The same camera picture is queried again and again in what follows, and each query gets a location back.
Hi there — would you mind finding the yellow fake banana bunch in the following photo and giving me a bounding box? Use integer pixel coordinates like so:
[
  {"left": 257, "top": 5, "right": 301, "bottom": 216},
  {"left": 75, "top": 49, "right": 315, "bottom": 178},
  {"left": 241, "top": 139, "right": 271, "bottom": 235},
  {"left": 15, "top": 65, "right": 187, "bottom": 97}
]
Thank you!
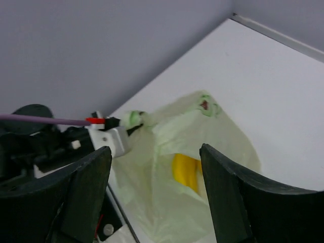
[{"left": 172, "top": 153, "right": 203, "bottom": 196}]

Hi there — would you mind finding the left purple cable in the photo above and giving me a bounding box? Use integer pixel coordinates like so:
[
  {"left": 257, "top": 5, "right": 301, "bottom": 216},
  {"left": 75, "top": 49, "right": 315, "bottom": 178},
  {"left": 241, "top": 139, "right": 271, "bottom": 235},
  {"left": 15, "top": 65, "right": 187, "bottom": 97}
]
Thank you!
[{"left": 0, "top": 113, "right": 88, "bottom": 126}]

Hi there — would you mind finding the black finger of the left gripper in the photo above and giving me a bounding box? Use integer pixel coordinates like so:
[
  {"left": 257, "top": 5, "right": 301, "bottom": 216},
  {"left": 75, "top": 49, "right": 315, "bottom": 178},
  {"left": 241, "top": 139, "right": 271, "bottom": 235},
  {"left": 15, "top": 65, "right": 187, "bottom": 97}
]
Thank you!
[{"left": 127, "top": 124, "right": 143, "bottom": 136}]

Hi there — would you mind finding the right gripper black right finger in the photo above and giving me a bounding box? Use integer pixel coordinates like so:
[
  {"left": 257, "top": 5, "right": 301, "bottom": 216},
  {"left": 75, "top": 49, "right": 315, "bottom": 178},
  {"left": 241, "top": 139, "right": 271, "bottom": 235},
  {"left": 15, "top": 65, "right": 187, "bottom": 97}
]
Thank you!
[{"left": 199, "top": 144, "right": 323, "bottom": 242}]

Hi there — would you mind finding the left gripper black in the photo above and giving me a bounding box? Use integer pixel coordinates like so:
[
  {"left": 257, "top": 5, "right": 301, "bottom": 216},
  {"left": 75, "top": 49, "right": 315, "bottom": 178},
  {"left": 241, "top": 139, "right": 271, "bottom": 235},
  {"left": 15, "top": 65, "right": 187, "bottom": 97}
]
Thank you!
[{"left": 1, "top": 115, "right": 94, "bottom": 187}]

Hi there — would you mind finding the light green plastic bag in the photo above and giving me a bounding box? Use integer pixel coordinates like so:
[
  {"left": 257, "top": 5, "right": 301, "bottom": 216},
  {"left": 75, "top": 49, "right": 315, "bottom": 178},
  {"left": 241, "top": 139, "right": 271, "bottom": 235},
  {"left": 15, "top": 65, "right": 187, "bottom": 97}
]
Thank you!
[{"left": 112, "top": 91, "right": 260, "bottom": 242}]

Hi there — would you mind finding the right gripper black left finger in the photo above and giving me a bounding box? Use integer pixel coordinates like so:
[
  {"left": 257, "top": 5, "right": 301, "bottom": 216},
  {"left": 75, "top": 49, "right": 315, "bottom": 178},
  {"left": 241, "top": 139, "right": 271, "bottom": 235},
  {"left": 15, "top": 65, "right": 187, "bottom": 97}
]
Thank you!
[{"left": 1, "top": 147, "right": 112, "bottom": 242}]

